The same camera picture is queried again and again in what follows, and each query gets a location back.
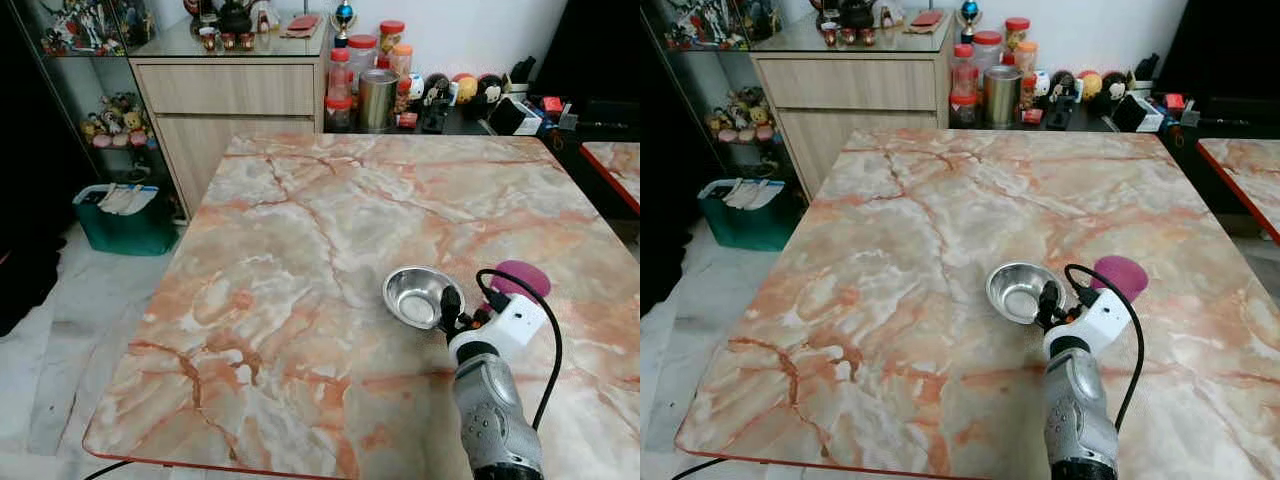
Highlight marble dining table red edge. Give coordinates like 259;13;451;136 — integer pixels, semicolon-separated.
82;132;641;480
673;127;1280;480

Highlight glass display shelf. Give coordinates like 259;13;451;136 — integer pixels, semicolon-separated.
18;0;189;223
645;0;813;206

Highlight wide clear jar red lid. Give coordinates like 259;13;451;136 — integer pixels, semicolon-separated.
346;34;380;83
972;30;1005;73

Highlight white papers in bin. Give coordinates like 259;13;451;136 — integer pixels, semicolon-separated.
96;183;159;217
721;178;787;211

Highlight small stainless steel bowl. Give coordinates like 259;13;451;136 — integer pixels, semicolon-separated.
986;262;1063;327
383;266;466;332

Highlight white and black box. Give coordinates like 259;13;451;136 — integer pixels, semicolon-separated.
487;96;543;138
1111;92;1166;134

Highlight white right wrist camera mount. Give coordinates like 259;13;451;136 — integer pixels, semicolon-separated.
447;292;550;365
1043;288;1137;358

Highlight light wooden drawer cabinet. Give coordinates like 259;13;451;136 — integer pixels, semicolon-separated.
748;10;954;199
129;14;333;217

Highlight tall bottle red cap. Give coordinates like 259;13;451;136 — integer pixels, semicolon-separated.
953;43;978;97
329;47;354;101

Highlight green plastic bin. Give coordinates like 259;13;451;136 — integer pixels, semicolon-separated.
696;178;807;252
72;183;182;257

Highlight stainless steel canister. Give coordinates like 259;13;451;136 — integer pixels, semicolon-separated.
982;65;1024;129
357;68;400;134

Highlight marble side table red edge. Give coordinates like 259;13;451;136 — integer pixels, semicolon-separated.
579;140;641;217
1194;137;1280;247

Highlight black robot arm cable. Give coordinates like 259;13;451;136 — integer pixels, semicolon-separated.
1063;263;1145;433
475;267;564;433

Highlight colourful action figures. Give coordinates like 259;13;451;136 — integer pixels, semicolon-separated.
38;0;153;58
663;0;783;53

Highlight plush toys group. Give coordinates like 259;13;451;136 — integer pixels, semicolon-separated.
79;91;158;151
704;87;782;145

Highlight round purple coaster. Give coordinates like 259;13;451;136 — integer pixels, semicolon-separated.
489;260;552;303
1091;255;1150;304

